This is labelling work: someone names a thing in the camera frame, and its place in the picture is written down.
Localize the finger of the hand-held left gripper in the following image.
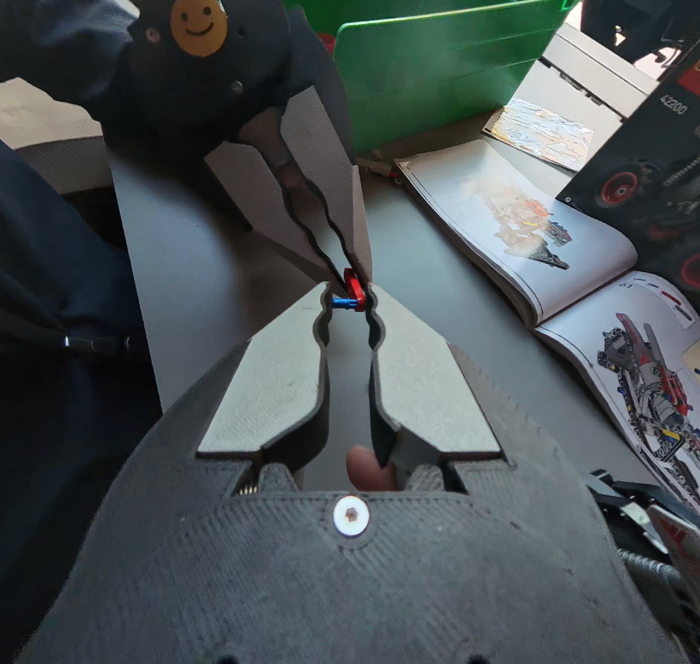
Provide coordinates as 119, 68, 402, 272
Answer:
204, 139, 335, 285
280, 86, 374, 285

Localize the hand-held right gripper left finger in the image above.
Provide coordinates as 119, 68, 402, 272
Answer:
196, 281, 332, 473

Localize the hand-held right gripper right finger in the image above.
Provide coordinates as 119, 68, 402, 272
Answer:
364, 284, 503, 467

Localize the red lego beam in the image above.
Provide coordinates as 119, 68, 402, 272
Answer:
343, 267, 366, 313

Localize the person's left forearm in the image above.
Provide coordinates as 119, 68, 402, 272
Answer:
0, 0, 140, 108

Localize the black lego box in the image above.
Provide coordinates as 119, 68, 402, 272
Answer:
555, 46, 700, 309

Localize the person's left hand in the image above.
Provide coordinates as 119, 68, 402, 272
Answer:
241, 108, 307, 190

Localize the person's right hand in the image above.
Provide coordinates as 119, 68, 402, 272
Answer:
346, 445, 400, 492

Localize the green plastic bin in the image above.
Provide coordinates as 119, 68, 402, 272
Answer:
262, 0, 587, 154

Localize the white seat cushion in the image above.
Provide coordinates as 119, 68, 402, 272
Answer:
0, 78, 113, 195

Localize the open instruction booklet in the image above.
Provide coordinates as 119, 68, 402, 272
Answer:
395, 139, 700, 512

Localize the shiny sticker sheet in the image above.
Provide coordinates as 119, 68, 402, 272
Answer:
482, 98, 596, 172

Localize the person in dark clothes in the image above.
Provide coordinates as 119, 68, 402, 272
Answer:
0, 139, 165, 664

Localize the grey side table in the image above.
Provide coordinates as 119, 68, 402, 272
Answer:
538, 22, 664, 125

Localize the red and white packet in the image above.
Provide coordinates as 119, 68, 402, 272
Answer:
647, 503, 700, 606

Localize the dark office chair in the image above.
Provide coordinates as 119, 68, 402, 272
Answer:
569, 0, 700, 65

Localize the black strap with buckle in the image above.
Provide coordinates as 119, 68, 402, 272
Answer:
586, 467, 700, 558

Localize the grey corrugated hose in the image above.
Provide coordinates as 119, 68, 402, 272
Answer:
617, 548, 700, 651

